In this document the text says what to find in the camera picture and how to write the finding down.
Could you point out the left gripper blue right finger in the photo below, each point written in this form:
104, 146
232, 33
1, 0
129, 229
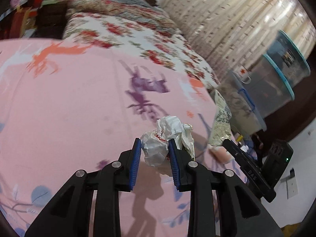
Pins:
174, 163

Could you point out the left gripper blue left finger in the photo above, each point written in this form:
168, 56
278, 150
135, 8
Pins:
134, 161

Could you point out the pink white paper cup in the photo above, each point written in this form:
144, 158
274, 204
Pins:
220, 154

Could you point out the shiny gold foil wrapper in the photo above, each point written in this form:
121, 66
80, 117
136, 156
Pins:
221, 129

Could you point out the clear bin blue lid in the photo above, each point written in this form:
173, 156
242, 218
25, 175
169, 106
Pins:
244, 115

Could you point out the pink printed bed sheet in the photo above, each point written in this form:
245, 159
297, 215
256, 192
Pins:
67, 106

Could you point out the clear bin teal lid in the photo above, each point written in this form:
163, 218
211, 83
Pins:
267, 87

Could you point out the floral white red quilt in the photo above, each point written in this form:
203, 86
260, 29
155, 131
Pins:
137, 40

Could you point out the white enamel star mug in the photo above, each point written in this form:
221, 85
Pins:
244, 75

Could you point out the upper clear teal-rimmed bin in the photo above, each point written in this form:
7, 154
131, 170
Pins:
289, 59

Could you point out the folded patterned blanket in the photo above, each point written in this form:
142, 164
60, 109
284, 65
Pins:
138, 11

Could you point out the beige patterned curtain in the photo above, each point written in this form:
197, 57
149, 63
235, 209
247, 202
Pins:
229, 34

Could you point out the black camera box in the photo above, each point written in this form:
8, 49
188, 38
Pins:
279, 156

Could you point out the white wall socket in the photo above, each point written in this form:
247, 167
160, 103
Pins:
291, 184

